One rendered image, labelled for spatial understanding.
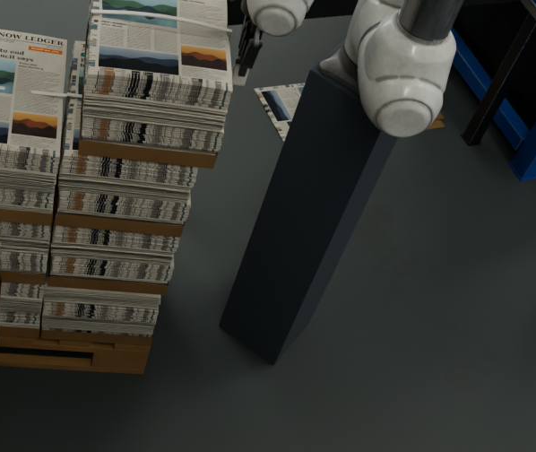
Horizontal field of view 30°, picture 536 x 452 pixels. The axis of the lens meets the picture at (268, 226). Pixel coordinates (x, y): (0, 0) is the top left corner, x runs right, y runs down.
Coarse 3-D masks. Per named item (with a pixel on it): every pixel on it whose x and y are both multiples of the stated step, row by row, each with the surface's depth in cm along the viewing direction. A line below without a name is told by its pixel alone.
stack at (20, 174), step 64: (0, 64) 216; (64, 64) 221; (0, 128) 204; (64, 128) 218; (0, 192) 210; (64, 192) 211; (128, 192) 213; (0, 256) 227; (64, 256) 229; (128, 256) 231; (0, 320) 246; (64, 320) 248; (128, 320) 250
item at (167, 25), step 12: (144, 12) 202; (156, 12) 203; (120, 24) 198; (132, 24) 199; (144, 24) 200; (156, 24) 201; (168, 24) 202; (180, 24) 203; (192, 24) 204; (216, 24) 206; (204, 36) 202; (216, 36) 203
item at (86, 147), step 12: (84, 144) 201; (96, 144) 201; (108, 144) 202; (120, 144) 202; (108, 156) 204; (120, 156) 205; (132, 156) 205; (144, 156) 205; (156, 156) 205; (168, 156) 206; (180, 156) 206; (192, 156) 206; (204, 156) 206; (216, 156) 207
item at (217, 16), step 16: (96, 0) 201; (112, 0) 202; (128, 0) 204; (144, 0) 205; (160, 0) 206; (176, 0) 207; (192, 0) 208; (208, 0) 209; (224, 0) 210; (192, 16) 205; (208, 16) 206; (224, 16) 208
